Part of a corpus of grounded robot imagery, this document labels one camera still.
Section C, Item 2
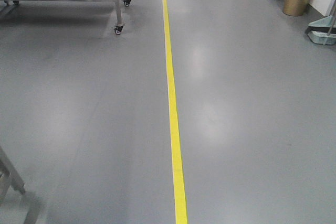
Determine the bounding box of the grey dustpan with handle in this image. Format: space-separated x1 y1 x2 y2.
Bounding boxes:
305 3 335 45

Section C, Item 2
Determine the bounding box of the stainless steel rack frame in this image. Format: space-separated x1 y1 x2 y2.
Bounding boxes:
1 148 26 204

